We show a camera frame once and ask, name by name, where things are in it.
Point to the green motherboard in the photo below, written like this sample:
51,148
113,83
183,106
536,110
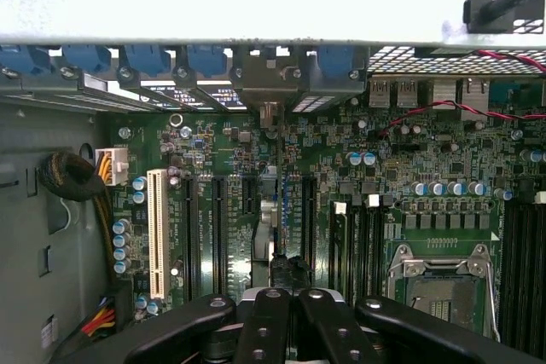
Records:
222,155

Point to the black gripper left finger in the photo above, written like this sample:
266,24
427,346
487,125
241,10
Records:
260,330

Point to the blue card retention clip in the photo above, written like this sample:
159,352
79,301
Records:
25,61
147,61
336,61
87,59
207,61

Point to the short black expansion slot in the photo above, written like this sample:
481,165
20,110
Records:
249,195

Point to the CPU socket metal frame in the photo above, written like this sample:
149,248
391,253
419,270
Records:
439,300

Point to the silver USB port pair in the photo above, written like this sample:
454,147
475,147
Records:
392,95

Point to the silver network port block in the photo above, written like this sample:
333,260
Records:
473,99

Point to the white expansion slot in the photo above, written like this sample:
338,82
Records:
157,232

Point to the long black expansion slot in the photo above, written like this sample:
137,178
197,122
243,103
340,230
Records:
190,232
219,232
309,219

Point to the black open PC case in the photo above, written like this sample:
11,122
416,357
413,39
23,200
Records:
396,61

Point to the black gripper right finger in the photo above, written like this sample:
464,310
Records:
337,330

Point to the white power connector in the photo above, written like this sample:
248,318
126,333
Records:
113,165

